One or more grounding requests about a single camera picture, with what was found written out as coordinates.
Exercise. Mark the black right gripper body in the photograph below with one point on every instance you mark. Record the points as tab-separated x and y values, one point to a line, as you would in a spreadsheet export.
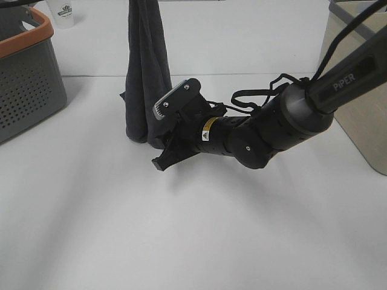
200	128

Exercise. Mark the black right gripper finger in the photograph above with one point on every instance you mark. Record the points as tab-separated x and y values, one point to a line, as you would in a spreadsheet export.
174	153
163	141

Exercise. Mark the dark grey towel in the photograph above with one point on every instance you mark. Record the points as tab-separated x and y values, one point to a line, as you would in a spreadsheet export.
148	76

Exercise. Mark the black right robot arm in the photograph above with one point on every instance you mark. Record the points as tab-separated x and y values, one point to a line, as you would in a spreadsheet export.
271	120

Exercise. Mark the grey basket with orange rim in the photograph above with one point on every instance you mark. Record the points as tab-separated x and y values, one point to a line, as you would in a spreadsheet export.
31	85

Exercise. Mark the white paper cup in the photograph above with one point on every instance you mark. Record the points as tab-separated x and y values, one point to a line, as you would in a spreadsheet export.
62	12

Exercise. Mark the wrist camera with grey plate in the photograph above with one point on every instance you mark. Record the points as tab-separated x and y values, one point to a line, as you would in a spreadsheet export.
177	98

